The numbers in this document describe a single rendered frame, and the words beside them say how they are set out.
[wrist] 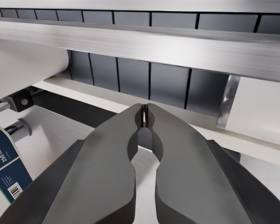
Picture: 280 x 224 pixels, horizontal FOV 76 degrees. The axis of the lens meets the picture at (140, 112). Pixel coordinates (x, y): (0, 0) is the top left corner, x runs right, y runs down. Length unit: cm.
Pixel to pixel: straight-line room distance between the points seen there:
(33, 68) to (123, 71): 9
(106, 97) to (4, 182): 35
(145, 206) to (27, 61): 27
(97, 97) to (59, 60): 7
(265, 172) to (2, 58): 30
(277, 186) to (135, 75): 21
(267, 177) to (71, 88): 25
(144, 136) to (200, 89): 12
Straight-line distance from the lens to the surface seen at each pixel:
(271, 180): 28
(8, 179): 49
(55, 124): 36
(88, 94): 19
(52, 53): 22
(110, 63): 20
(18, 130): 46
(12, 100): 33
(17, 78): 20
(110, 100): 17
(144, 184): 29
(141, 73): 18
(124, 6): 18
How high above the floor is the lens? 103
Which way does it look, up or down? 46 degrees down
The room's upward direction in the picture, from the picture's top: 133 degrees counter-clockwise
